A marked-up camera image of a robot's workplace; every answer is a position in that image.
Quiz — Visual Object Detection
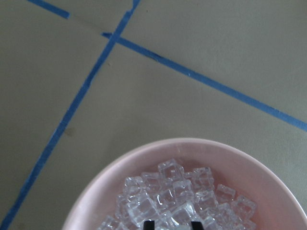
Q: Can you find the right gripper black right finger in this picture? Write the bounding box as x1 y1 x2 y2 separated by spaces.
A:
191 221 204 230

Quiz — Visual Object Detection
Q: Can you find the clear ice cubes pile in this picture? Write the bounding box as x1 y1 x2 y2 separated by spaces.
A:
99 159 257 230

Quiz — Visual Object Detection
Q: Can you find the pink bowl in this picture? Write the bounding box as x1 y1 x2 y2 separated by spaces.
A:
63 138 307 230

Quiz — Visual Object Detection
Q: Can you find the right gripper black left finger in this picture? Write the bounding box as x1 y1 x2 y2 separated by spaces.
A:
143 220 155 230

